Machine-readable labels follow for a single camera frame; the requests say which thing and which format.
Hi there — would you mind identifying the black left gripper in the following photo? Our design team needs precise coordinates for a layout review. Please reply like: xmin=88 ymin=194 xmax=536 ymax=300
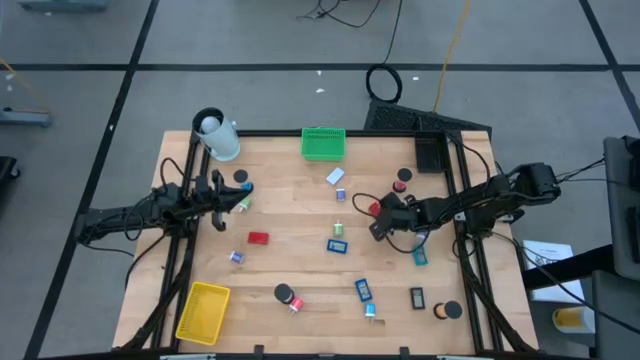
xmin=192 ymin=169 xmax=254 ymax=233

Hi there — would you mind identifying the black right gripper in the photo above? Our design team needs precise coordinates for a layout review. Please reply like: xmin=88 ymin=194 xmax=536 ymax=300
xmin=370 ymin=192 xmax=426 ymax=242

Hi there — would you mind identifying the black disc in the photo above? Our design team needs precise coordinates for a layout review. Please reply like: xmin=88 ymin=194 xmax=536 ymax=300
xmin=232 ymin=168 xmax=254 ymax=194

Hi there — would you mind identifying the black capped hourglass red sand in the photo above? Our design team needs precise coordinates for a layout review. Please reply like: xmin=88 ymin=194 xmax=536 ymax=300
xmin=392 ymin=167 xmax=414 ymax=194

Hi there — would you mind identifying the black capped hourglass white sand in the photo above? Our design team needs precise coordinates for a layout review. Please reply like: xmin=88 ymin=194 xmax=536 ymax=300
xmin=273 ymin=282 xmax=296 ymax=305

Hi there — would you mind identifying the black capped hourglass orange sand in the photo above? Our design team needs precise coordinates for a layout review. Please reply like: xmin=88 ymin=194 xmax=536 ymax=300
xmin=432 ymin=300 xmax=464 ymax=321

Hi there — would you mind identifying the white cylindrical lamp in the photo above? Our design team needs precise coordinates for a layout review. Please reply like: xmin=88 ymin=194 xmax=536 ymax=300
xmin=191 ymin=106 xmax=242 ymax=163

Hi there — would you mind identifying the black plastic basket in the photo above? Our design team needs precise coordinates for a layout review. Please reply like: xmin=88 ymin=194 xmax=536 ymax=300
xmin=414 ymin=131 xmax=451 ymax=174

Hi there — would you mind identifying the green plastic basket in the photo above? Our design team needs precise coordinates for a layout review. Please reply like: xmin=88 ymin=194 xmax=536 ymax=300
xmin=300 ymin=127 xmax=347 ymax=163

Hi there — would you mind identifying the black mesh panel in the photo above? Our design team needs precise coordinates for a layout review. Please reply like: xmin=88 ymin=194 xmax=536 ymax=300
xmin=363 ymin=98 xmax=494 ymax=135

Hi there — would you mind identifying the yellow plastic basket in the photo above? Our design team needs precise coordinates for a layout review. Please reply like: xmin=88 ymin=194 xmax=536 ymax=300
xmin=174 ymin=281 xmax=232 ymax=347

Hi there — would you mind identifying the white printed paper sheet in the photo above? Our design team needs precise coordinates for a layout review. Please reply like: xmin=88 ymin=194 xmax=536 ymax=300
xmin=521 ymin=239 xmax=586 ymax=305

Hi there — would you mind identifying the black diagonal beam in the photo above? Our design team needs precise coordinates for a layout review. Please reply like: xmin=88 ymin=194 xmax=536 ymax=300
xmin=522 ymin=243 xmax=616 ymax=291

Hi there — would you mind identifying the yellow white container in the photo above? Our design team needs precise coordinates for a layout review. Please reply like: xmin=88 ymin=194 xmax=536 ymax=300
xmin=551 ymin=305 xmax=597 ymax=335

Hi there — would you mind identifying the grey metal floor stand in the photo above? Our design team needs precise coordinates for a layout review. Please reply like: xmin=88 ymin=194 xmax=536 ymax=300
xmin=0 ymin=106 xmax=53 ymax=129

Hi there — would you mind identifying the black floor object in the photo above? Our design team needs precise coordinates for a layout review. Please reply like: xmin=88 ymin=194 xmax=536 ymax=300
xmin=0 ymin=155 xmax=21 ymax=211

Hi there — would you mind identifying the grey equipment cart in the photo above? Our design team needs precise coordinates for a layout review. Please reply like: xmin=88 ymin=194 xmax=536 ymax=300
xmin=591 ymin=134 xmax=640 ymax=360

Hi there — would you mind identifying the grey floor object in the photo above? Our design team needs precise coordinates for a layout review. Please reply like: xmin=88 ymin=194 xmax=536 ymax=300
xmin=18 ymin=0 xmax=109 ymax=13

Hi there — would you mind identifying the black aluminium table frame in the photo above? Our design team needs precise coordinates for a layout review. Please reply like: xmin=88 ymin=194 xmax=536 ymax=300
xmin=119 ymin=128 xmax=539 ymax=354

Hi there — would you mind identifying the black coiled floor cable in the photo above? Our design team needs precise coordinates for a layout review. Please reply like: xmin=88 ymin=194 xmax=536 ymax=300
xmin=365 ymin=0 xmax=404 ymax=105

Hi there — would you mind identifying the yellow floor cable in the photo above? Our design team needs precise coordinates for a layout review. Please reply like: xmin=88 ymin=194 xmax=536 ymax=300
xmin=432 ymin=0 xmax=472 ymax=114

